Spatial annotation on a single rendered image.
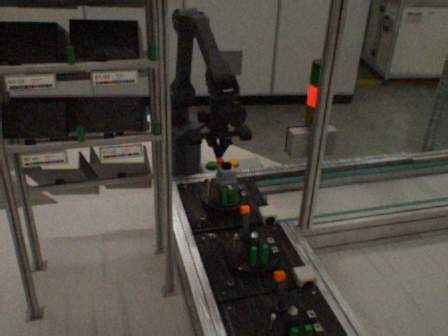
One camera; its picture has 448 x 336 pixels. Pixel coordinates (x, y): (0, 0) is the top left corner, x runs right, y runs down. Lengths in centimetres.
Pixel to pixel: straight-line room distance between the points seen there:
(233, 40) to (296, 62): 61
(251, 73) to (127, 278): 330
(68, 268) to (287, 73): 342
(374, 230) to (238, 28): 306
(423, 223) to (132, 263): 86
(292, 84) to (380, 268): 326
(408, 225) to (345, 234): 20
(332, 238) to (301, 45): 318
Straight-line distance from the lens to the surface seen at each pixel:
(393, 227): 151
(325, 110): 119
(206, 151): 190
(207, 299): 113
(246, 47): 434
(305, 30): 442
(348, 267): 142
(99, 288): 132
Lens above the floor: 176
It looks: 30 degrees down
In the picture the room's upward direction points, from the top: 2 degrees clockwise
